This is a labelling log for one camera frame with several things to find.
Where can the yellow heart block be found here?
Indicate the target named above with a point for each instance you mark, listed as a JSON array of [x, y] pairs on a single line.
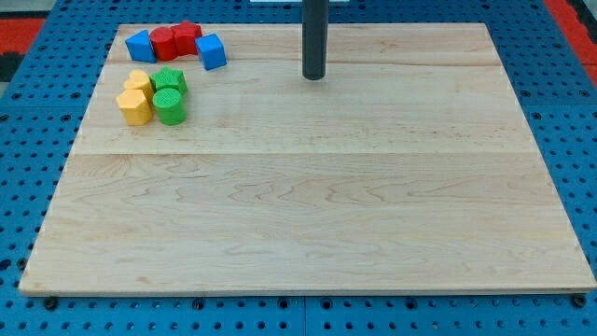
[[140, 80]]

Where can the red star block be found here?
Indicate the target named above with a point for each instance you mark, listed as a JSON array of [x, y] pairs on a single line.
[[185, 35]]

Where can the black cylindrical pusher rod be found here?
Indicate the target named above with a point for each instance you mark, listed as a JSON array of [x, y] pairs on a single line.
[[314, 38]]

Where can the yellow hexagon block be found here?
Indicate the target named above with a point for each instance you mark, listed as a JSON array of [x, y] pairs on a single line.
[[134, 107]]

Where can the green cylinder block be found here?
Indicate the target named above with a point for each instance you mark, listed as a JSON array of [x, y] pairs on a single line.
[[169, 105]]

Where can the blue triangle block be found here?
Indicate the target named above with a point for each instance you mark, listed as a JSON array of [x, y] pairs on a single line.
[[140, 48]]

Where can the light wooden board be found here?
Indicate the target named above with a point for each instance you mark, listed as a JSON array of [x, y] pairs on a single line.
[[410, 169]]

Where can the red cylinder block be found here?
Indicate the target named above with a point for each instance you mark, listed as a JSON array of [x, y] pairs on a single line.
[[163, 43]]

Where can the blue cube block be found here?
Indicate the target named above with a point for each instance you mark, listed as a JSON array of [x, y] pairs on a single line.
[[211, 51]]

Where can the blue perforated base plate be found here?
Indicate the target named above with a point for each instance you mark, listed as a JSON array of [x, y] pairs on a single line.
[[47, 98]]

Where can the green star block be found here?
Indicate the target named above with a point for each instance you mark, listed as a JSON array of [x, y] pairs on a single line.
[[168, 78]]

